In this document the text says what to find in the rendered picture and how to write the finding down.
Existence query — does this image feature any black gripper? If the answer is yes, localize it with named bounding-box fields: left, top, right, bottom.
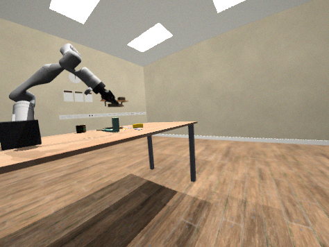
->
left=92, top=82, right=119, bottom=105

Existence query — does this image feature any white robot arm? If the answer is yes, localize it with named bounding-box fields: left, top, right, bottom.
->
left=9, top=44, right=101, bottom=121

